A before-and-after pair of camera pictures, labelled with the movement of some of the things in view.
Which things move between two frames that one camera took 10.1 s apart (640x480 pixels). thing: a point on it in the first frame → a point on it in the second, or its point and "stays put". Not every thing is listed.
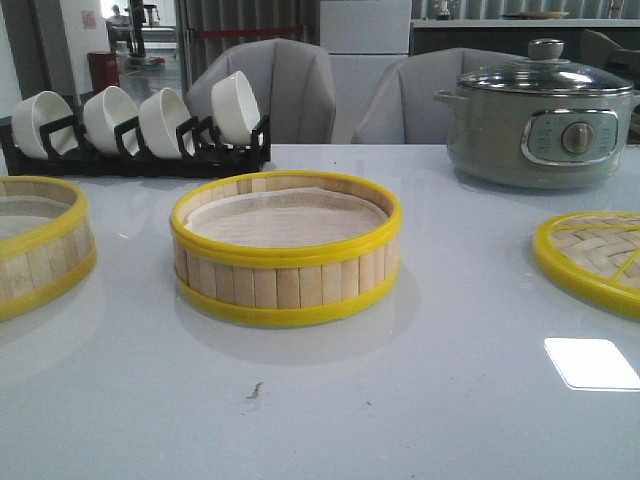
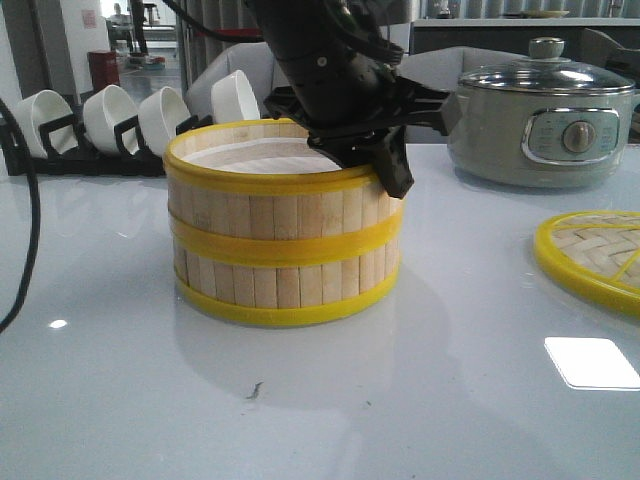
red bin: [104, 70] stays put
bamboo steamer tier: [47, 246] → [262, 191]
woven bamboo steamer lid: [595, 254] stays put
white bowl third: [159, 116] stays put
